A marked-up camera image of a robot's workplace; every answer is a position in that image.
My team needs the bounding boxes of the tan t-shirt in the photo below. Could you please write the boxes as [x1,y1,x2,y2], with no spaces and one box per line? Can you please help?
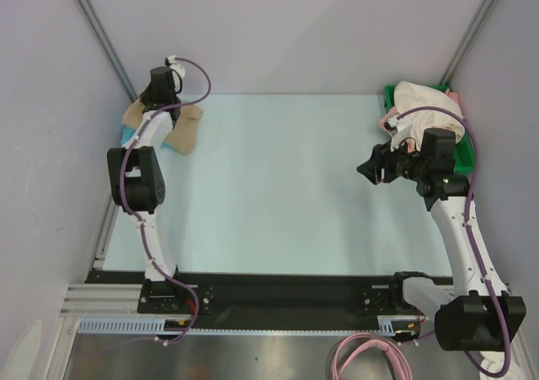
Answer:
[121,99,203,155]

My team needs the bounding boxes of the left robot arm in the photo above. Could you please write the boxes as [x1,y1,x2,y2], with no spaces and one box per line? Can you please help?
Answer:
[107,67,381,313]

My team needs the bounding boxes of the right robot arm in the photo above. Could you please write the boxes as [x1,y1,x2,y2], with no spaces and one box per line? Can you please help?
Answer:
[358,128,526,351]

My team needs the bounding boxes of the green plastic tray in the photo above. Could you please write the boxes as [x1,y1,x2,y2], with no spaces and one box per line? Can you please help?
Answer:
[384,84,476,174]

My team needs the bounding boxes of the folded teal t-shirt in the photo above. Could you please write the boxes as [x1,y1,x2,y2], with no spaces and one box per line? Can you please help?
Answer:
[120,126,173,149]

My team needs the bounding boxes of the pink t-shirt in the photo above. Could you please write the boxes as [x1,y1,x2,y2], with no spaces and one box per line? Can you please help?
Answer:
[379,85,464,136]

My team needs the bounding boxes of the white t-shirt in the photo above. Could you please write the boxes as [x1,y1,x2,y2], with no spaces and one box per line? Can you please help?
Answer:
[393,81,465,152]

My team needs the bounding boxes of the white round discs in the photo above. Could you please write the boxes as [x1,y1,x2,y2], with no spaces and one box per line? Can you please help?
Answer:
[479,351,504,373]

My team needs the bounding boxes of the white object bottom left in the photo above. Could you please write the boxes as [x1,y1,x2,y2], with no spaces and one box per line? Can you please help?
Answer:
[1,319,42,380]

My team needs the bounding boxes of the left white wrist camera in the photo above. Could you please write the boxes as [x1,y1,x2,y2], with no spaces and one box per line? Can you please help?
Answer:
[165,55,186,79]

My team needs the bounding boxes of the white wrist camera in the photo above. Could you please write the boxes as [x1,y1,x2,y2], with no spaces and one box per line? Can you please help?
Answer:
[165,55,186,79]
[383,116,415,153]

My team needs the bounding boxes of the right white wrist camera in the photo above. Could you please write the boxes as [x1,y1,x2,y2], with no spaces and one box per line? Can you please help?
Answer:
[383,116,415,153]

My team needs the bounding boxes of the left aluminium frame post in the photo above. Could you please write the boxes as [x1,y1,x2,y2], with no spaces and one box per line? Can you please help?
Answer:
[73,0,137,102]

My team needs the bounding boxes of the aluminium frame post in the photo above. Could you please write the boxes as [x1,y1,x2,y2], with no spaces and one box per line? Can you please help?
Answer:
[73,0,137,102]
[439,0,498,85]

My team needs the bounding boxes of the white slotted cable duct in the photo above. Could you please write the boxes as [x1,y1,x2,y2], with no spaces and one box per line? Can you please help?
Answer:
[77,315,429,338]

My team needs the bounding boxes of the pink coiled cable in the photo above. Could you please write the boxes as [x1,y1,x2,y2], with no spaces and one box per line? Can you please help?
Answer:
[329,332,414,380]

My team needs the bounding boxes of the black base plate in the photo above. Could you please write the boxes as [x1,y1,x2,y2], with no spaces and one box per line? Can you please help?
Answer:
[85,270,423,326]

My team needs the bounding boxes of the right aluminium frame post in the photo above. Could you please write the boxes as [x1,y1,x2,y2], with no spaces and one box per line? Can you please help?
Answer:
[439,0,498,85]

